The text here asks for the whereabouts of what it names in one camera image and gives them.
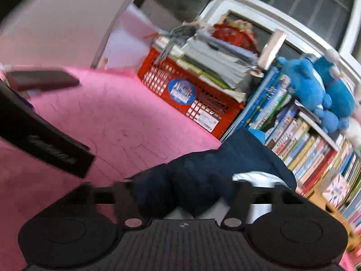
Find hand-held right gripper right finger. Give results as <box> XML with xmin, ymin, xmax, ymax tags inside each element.
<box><xmin>220</xmin><ymin>181</ymin><xmax>306</xmax><ymax>229</ymax></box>

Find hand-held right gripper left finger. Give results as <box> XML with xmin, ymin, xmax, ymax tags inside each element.
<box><xmin>66</xmin><ymin>182</ymin><xmax>148</xmax><ymax>229</ymax></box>

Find navy and white jacket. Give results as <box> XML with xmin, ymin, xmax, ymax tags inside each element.
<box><xmin>131</xmin><ymin>128</ymin><xmax>298</xmax><ymax>221</ymax></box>

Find dark red phone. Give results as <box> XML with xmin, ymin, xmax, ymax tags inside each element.
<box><xmin>5</xmin><ymin>69</ymin><xmax>81</xmax><ymax>92</ymax></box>

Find small blue plush pendant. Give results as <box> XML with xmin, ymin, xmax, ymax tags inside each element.
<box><xmin>248</xmin><ymin>128</ymin><xmax>267</xmax><ymax>144</ymax></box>

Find pink bunny-print towel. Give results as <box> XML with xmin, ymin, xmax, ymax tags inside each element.
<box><xmin>0</xmin><ymin>38</ymin><xmax>223</xmax><ymax>271</ymax></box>

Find wooden drawer organizer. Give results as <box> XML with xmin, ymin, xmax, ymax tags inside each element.
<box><xmin>306</xmin><ymin>188</ymin><xmax>357</xmax><ymax>252</ymax></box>

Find row of picture books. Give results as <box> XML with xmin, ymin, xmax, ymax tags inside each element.
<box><xmin>220</xmin><ymin>67</ymin><xmax>343</xmax><ymax>196</ymax></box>

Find colourful pencil-print box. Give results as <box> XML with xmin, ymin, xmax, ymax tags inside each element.
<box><xmin>322</xmin><ymin>173</ymin><xmax>352</xmax><ymax>204</ymax></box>

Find small blue plush toy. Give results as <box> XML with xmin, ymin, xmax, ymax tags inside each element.
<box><xmin>317</xmin><ymin>109</ymin><xmax>350</xmax><ymax>133</ymax></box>

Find white paper board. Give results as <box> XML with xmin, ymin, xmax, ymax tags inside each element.
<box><xmin>103</xmin><ymin>4</ymin><xmax>167</xmax><ymax>71</ymax></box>

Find blue and white plush toy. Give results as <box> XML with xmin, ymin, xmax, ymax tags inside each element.
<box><xmin>276</xmin><ymin>56</ymin><xmax>333</xmax><ymax>119</ymax></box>

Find red plastic crate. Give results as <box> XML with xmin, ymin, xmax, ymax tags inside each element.
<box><xmin>137</xmin><ymin>47</ymin><xmax>246</xmax><ymax>140</ymax></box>

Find stack of papers and booklets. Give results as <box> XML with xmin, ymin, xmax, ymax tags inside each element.
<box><xmin>152</xmin><ymin>28</ymin><xmax>260</xmax><ymax>102</ymax></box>

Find blue plush toy white ears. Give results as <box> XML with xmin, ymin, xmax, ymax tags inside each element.
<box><xmin>313</xmin><ymin>55</ymin><xmax>356</xmax><ymax>119</ymax></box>

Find beige upright board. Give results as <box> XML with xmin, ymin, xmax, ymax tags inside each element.
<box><xmin>258</xmin><ymin>30</ymin><xmax>288</xmax><ymax>71</ymax></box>

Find small red basket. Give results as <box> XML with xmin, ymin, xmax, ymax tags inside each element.
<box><xmin>211</xmin><ymin>20</ymin><xmax>260</xmax><ymax>54</ymax></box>

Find grey storage box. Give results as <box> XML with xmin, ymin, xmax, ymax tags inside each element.
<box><xmin>139</xmin><ymin>0</ymin><xmax>184</xmax><ymax>29</ymax></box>

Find white window frame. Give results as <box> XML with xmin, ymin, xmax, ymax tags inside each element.
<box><xmin>197</xmin><ymin>0</ymin><xmax>361</xmax><ymax>74</ymax></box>

